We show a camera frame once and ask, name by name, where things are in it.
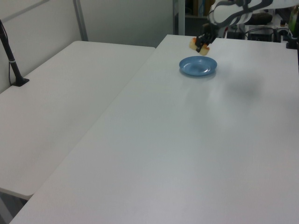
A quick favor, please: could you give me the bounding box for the bread roll with orange stripes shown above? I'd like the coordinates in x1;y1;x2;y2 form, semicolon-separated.
188;37;211;56

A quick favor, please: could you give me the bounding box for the grey metal pillar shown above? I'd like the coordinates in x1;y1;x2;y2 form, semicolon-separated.
172;0;186;36

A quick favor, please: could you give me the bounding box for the dark brown bag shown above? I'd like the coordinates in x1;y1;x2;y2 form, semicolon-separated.
247;12;273;25

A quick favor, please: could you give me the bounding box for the green bottle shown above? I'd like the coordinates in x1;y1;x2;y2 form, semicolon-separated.
288;6;299;31

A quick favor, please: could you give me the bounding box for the white side table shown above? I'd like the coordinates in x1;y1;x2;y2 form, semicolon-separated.
0;40;157;197

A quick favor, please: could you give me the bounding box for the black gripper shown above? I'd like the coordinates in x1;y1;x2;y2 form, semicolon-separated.
195;22;219;53

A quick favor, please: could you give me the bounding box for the black table clamp mount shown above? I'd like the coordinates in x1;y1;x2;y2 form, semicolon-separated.
283;32;299;49

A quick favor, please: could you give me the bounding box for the grey metal partition post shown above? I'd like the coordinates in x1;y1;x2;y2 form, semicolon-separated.
72;0;89;42

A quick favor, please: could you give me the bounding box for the black camera stand pole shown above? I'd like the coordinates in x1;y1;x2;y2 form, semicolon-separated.
0;19;30;87

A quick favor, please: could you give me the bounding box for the black electronics box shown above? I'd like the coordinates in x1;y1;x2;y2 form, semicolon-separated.
246;25;274;42

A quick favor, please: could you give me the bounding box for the black cable on pole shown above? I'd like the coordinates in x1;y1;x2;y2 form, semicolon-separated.
0;23;17;86

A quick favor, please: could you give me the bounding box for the blue round plate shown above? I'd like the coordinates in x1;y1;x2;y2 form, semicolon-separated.
178;56;219;77

